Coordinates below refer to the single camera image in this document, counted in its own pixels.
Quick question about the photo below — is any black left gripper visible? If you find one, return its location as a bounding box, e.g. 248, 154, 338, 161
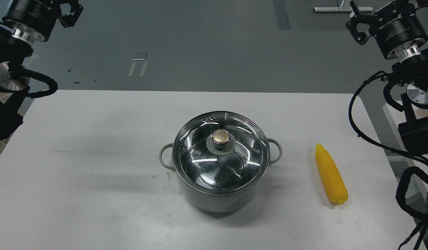
2, 0, 84, 42

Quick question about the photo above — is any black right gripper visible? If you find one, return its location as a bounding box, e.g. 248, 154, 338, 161
345, 1, 428, 59

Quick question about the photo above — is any yellow corn cob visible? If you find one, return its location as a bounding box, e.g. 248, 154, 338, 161
315, 143, 348, 205

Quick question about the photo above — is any glass pot lid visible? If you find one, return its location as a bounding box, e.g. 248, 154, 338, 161
171, 111, 276, 196

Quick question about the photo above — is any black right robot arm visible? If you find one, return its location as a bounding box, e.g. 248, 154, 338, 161
346, 0, 428, 156

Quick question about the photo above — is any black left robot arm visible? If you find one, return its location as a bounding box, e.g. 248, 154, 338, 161
0, 0, 83, 141

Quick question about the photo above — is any stainless steel cooking pot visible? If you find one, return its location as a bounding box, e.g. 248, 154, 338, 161
159, 111, 283, 213

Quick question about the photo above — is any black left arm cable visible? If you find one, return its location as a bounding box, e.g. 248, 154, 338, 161
16, 68, 59, 99

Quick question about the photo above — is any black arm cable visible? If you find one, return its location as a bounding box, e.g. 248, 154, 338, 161
348, 70, 428, 250
16, 68, 59, 99

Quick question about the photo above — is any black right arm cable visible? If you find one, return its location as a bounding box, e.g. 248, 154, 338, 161
348, 70, 428, 250

